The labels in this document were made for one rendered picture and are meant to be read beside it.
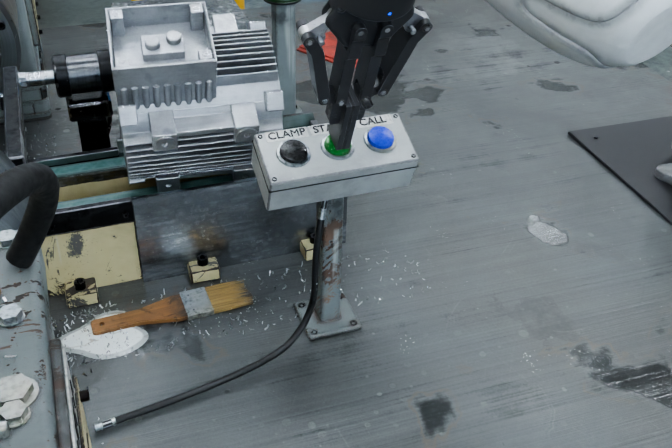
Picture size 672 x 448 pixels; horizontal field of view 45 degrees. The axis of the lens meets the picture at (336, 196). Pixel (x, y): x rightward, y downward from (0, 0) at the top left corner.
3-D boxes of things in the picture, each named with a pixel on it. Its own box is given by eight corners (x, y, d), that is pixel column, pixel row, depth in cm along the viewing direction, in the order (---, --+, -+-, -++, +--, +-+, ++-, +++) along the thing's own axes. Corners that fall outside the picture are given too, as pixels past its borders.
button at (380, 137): (370, 157, 89) (373, 147, 88) (361, 137, 91) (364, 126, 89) (395, 153, 90) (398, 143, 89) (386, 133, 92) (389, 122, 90)
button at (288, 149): (282, 172, 86) (284, 162, 85) (275, 150, 88) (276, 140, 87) (309, 168, 87) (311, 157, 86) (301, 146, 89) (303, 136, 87)
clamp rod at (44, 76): (17, 91, 111) (14, 77, 109) (17, 84, 112) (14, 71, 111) (78, 83, 113) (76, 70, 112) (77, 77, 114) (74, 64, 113)
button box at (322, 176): (266, 212, 88) (270, 183, 84) (249, 161, 92) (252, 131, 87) (411, 186, 93) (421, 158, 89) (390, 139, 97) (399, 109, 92)
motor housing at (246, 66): (132, 209, 109) (118, 120, 93) (119, 100, 118) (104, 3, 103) (279, 191, 113) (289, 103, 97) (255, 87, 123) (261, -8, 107)
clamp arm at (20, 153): (1, 87, 113) (5, 182, 93) (-4, 67, 111) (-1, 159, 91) (28, 83, 114) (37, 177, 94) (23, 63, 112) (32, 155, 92)
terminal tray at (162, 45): (118, 112, 98) (111, 72, 92) (110, 48, 104) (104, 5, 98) (217, 102, 101) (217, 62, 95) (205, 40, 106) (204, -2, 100)
